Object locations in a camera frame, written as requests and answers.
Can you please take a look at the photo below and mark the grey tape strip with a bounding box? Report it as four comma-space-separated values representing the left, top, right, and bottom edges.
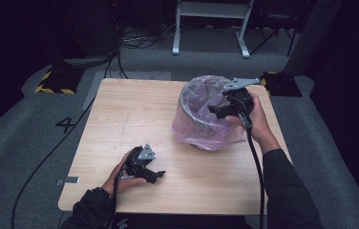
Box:
55, 176, 81, 186

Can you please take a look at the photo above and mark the person's black clothing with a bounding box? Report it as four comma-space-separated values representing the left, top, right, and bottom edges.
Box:
114, 213, 249, 229

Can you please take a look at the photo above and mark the pink plastic bag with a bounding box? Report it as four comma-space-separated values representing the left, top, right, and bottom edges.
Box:
171, 74, 249, 152

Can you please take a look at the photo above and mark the right hand-held gripper cable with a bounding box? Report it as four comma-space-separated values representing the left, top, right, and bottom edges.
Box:
237, 95, 266, 229

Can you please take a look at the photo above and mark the black yellow striped base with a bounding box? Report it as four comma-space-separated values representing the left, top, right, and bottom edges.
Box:
260, 71, 303, 98
34, 65, 85, 95

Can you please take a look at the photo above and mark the left hand-held gripper cable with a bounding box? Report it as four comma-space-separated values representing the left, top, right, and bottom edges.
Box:
112, 147, 143, 229

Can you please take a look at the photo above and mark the bundle of floor cables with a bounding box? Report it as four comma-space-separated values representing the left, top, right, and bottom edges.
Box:
119, 23, 178, 51

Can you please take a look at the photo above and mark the white metal stand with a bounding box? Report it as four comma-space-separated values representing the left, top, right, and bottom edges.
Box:
171, 0, 255, 59

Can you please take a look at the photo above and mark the dark bead bracelet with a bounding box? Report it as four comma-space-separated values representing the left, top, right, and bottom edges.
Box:
95, 186, 113, 200

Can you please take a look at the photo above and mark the long black floor cable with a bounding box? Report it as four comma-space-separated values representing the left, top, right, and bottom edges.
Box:
10, 94, 97, 229

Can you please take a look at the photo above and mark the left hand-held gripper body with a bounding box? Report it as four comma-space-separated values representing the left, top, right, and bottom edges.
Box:
125, 143, 157, 177

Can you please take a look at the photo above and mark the black tripod stand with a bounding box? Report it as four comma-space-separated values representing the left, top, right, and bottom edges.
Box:
248, 12, 298, 58

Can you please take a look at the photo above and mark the person's left hand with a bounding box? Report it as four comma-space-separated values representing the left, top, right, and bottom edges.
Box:
101, 149, 148, 198

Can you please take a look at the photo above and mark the hand-held gripper cable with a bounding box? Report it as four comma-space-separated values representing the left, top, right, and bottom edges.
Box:
112, 147, 143, 229
237, 95, 266, 229

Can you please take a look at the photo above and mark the grey pillar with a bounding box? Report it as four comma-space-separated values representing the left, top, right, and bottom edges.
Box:
283, 0, 345, 77

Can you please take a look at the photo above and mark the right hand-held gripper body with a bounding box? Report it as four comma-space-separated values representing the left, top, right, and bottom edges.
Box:
222, 77, 261, 118

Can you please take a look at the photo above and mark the person's right hand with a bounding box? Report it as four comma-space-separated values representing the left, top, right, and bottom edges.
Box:
224, 92, 274, 144

